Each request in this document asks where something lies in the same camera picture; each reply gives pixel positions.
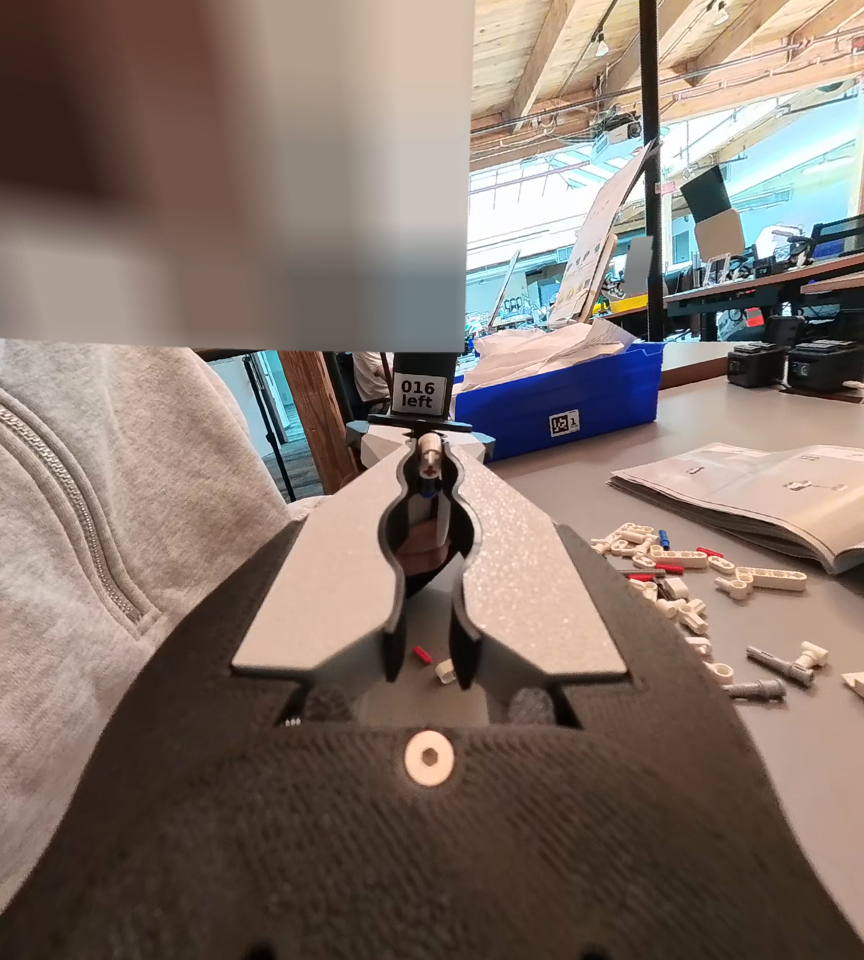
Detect black floor lamp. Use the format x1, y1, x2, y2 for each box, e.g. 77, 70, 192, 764
637, 0, 666, 346

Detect crumpled white paper bags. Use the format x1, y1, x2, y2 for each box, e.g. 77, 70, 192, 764
460, 318, 637, 393

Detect wooden post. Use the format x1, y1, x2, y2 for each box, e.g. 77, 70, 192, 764
277, 349, 363, 498

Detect person's grey hoodie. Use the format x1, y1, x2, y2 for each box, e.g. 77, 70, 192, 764
0, 336, 328, 935

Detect open instruction booklet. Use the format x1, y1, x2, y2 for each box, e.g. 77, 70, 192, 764
609, 441, 864, 576

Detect blue plastic bin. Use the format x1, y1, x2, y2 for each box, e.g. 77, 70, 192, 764
452, 341, 665, 463

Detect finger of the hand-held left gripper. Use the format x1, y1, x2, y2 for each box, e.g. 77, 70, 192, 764
347, 420, 408, 474
450, 429, 495, 466

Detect person's left hand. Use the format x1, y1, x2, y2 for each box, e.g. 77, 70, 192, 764
396, 525, 454, 579

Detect long wooden desk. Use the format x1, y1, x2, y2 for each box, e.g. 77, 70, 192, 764
663, 240, 864, 340

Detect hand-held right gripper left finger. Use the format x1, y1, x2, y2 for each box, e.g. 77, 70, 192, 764
231, 442, 422, 685

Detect pile of lego pieces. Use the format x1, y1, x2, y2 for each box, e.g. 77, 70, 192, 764
589, 521, 810, 685

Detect upright instruction sheet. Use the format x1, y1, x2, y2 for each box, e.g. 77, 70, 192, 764
547, 138, 663, 329

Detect black tripod stand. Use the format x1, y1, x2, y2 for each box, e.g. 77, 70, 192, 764
240, 351, 300, 505

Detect white lego pin assembly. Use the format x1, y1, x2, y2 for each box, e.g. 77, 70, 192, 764
414, 432, 450, 502

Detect black battery charger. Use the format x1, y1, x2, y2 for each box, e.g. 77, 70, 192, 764
785, 306, 864, 393
726, 314, 805, 390

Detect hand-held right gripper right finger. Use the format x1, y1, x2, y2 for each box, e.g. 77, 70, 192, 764
439, 442, 636, 693

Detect grey axle with white connector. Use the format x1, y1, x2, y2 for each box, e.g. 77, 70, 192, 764
746, 640, 831, 686

